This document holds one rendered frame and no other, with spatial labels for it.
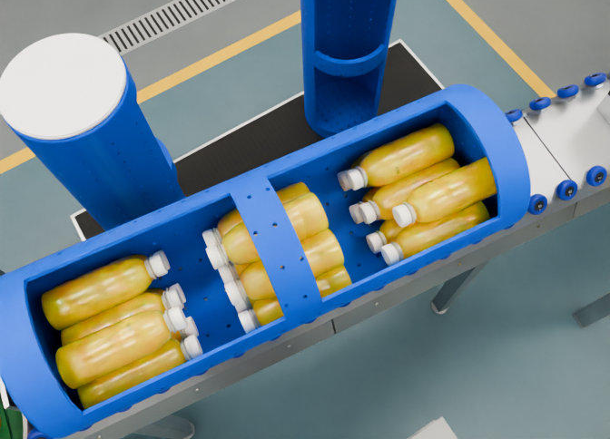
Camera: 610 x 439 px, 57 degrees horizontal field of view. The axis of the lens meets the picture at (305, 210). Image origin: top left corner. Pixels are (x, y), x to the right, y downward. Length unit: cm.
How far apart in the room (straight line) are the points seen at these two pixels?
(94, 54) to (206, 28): 144
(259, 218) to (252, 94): 167
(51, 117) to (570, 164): 112
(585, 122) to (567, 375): 105
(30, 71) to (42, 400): 76
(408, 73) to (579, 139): 112
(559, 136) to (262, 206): 77
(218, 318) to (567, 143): 85
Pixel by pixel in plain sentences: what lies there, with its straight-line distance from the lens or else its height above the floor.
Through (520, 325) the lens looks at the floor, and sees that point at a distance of 221.
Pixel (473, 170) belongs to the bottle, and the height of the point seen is 115.
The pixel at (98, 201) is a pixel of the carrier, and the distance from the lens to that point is 155.
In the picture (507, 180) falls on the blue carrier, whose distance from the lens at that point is 100.
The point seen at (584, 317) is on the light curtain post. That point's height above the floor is 7.
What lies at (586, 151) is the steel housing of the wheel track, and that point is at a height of 93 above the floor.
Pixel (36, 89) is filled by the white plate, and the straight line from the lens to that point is 138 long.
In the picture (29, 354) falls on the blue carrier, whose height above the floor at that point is 123.
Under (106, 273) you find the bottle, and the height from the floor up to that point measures 114.
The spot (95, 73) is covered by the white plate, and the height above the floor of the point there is 104.
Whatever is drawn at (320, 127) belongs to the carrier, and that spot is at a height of 21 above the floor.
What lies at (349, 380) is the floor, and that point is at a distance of 206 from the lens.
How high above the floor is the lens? 204
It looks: 66 degrees down
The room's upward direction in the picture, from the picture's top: 3 degrees counter-clockwise
